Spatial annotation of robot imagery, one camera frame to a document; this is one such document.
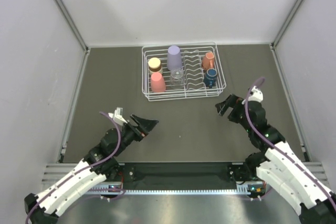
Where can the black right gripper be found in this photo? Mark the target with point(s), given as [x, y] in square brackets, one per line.
[230, 102]

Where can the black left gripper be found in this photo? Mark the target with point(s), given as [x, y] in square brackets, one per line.
[145, 126]

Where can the dark blue mug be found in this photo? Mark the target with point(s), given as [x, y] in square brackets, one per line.
[210, 78]

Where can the pink plastic cup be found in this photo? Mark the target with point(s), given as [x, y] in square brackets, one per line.
[157, 83]

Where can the pink handled mug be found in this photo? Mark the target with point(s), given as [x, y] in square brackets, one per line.
[208, 61]

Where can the clear plastic cup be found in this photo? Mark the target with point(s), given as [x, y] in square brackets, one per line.
[177, 80]

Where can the steel insulated tumbler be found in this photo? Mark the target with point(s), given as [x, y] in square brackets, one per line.
[155, 65]

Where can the lavender plastic cup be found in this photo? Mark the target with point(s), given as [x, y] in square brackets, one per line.
[174, 58]

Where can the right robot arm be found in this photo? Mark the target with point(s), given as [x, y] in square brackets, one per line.
[276, 164]

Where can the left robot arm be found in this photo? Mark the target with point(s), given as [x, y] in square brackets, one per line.
[98, 165]

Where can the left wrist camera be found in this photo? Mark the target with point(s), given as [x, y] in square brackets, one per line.
[117, 116]

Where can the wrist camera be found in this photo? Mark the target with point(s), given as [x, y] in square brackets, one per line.
[255, 94]
[117, 116]

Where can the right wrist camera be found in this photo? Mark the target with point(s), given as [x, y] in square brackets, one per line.
[255, 94]

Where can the white wire dish rack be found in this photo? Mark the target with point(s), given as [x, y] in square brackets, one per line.
[194, 86]

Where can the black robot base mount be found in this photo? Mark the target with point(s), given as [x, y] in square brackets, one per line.
[191, 175]

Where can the slotted cable duct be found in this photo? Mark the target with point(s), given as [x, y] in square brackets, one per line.
[113, 190]

